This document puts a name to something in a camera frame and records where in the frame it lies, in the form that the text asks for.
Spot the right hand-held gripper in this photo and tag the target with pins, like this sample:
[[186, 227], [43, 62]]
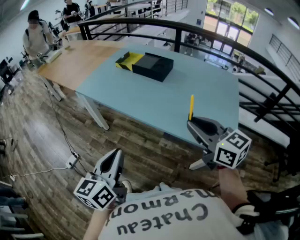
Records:
[[228, 152]]

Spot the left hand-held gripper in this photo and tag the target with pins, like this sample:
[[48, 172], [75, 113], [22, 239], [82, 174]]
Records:
[[98, 195]]

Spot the yellow pencil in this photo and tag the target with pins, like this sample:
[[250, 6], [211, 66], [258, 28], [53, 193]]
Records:
[[191, 106]]

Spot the black box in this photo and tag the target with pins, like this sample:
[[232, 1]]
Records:
[[152, 66]]

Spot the black shoulder bag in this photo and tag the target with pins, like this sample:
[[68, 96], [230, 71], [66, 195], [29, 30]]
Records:
[[269, 204]]

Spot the person's left forearm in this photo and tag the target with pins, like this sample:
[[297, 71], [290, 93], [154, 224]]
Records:
[[96, 225]]

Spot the person's right forearm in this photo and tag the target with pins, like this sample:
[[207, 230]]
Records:
[[232, 187]]

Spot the white shoe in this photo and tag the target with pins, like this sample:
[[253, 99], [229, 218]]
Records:
[[127, 185]]

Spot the white table leg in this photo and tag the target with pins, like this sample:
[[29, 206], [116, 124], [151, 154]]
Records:
[[55, 90], [197, 164], [95, 110]]

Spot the white power strip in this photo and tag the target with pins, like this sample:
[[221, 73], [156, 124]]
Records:
[[72, 160]]

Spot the white printed T-shirt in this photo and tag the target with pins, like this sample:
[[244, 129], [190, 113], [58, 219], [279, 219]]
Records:
[[168, 218]]

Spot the black metal railing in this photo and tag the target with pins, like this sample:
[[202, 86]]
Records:
[[178, 26]]

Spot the glass entrance door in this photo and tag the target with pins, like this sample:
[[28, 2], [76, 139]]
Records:
[[230, 21]]

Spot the black chair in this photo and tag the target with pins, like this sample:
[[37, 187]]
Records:
[[7, 72]]

